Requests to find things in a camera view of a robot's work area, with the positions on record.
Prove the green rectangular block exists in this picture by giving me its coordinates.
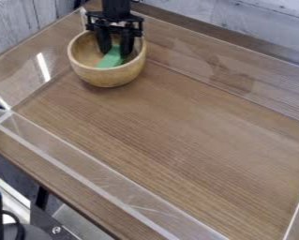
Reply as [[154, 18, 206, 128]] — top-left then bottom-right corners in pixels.
[[95, 45, 125, 68]]

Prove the light wooden bowl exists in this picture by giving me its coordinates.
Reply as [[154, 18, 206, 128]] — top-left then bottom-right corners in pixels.
[[68, 31, 147, 88]]

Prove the black cable loop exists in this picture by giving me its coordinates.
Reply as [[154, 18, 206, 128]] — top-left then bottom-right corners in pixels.
[[0, 209, 27, 240]]

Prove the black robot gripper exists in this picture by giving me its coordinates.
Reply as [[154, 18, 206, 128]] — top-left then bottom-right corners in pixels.
[[86, 0, 145, 58]]

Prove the black table leg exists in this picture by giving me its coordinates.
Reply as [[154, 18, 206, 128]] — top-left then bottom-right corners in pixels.
[[35, 187, 50, 210]]

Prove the black metal bracket with bolt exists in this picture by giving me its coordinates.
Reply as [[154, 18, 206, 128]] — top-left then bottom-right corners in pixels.
[[30, 204, 82, 240]]

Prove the clear acrylic table barrier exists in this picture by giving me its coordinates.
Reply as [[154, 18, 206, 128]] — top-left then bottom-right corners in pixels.
[[0, 13, 299, 240]]

